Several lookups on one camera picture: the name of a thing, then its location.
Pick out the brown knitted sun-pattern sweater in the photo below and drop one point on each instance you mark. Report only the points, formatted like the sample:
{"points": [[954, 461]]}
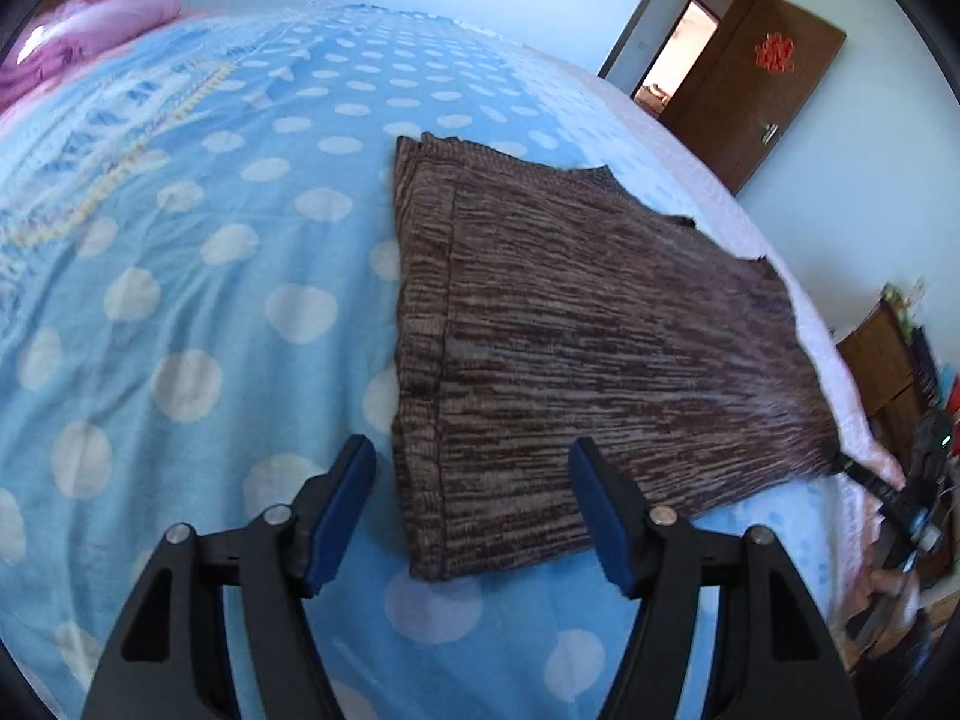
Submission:
{"points": [[562, 360]]}

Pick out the person's right hand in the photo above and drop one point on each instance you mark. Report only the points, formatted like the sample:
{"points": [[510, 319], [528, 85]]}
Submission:
{"points": [[891, 585]]}

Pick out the brown wooden door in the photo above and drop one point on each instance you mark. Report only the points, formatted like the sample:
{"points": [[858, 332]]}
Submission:
{"points": [[720, 112]]}

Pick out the red paper door decoration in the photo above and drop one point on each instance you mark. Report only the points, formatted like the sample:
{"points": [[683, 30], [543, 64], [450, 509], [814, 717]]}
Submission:
{"points": [[776, 52]]}

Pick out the pink folded blanket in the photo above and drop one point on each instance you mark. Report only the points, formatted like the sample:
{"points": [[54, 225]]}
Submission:
{"points": [[97, 22]]}

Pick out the green item on cabinet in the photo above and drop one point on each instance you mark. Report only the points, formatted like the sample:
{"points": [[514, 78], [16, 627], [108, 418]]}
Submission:
{"points": [[896, 296]]}

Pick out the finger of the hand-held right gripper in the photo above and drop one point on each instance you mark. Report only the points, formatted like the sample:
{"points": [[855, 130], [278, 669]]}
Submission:
{"points": [[866, 481]]}

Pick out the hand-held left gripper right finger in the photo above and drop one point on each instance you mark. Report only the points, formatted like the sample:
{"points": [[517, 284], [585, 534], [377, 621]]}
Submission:
{"points": [[607, 525]]}

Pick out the dark wooden door frame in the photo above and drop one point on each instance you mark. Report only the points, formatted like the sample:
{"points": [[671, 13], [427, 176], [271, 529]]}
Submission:
{"points": [[652, 22]]}

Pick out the blue pink dotted bedsheet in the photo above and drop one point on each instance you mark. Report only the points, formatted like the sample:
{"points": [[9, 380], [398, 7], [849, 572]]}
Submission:
{"points": [[187, 277]]}

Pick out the brown wooden cabinet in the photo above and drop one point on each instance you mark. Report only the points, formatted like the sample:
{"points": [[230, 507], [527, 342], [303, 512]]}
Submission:
{"points": [[877, 360]]}

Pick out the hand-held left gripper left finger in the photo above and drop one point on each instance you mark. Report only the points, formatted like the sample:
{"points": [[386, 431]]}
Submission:
{"points": [[341, 517]]}

